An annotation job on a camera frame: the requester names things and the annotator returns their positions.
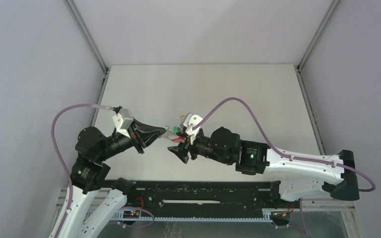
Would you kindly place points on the green tag key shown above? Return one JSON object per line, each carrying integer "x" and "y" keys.
{"x": 177, "y": 130}

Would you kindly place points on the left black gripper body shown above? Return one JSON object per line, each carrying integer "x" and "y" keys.
{"x": 138, "y": 137}

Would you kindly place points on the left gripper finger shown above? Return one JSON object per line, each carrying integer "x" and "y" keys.
{"x": 143, "y": 129}
{"x": 146, "y": 138}

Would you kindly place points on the metal keyring holder red handle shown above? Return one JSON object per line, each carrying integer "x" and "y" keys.
{"x": 170, "y": 135}

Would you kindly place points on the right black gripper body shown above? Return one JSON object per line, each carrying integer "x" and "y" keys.
{"x": 190, "y": 148}

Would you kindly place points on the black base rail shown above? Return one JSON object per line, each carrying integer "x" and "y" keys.
{"x": 208, "y": 200}

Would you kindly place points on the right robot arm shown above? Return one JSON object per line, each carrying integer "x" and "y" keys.
{"x": 332, "y": 174}

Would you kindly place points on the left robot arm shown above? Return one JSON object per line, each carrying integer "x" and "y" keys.
{"x": 88, "y": 176}

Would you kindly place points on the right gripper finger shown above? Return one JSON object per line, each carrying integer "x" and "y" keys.
{"x": 184, "y": 138}
{"x": 181, "y": 151}

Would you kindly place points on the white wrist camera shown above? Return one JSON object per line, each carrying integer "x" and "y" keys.
{"x": 189, "y": 126}
{"x": 122, "y": 120}

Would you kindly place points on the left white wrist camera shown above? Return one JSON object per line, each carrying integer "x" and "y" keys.
{"x": 122, "y": 120}

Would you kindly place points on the electronics board with leds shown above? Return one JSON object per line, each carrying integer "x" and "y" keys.
{"x": 131, "y": 214}

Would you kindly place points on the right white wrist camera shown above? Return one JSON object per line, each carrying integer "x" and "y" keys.
{"x": 189, "y": 126}

